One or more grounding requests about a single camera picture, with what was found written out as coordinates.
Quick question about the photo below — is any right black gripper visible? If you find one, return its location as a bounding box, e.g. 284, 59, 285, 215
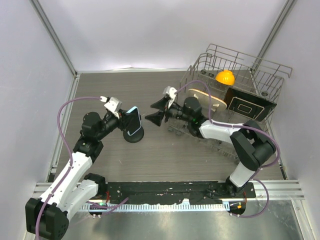
146, 96, 193, 127

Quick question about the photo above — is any phone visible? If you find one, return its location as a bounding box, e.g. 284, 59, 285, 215
124, 106, 142, 136

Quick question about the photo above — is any black phone stand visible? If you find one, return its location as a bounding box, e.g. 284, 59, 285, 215
123, 127, 145, 144

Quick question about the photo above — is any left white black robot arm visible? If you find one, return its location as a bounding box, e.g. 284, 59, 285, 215
25, 106, 144, 240

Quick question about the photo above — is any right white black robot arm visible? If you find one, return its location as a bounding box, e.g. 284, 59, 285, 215
145, 95, 280, 198

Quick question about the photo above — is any oval wooden board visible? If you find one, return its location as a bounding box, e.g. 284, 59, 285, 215
188, 88, 227, 112

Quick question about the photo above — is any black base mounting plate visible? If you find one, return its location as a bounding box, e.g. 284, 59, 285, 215
102, 181, 256, 205

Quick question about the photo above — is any orange bowl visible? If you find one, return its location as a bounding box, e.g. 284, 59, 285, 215
215, 70, 236, 86

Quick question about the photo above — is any black square plate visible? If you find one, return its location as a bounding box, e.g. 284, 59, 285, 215
224, 87, 277, 122

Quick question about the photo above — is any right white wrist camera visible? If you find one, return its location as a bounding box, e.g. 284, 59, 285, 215
163, 86, 178, 108

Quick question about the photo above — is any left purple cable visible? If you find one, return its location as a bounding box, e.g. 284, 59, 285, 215
34, 96, 130, 238

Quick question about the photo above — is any purple cable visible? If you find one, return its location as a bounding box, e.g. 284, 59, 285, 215
34, 96, 130, 238
174, 80, 280, 218

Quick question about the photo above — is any grey wire dish rack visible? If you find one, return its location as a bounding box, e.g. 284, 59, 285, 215
165, 43, 293, 161

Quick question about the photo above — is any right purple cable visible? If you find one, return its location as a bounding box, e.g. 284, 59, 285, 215
174, 80, 280, 218

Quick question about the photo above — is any white slotted cable duct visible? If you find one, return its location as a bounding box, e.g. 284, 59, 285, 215
77, 201, 230, 212

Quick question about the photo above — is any aluminium frame rail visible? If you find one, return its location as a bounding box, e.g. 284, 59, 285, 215
31, 179, 306, 202

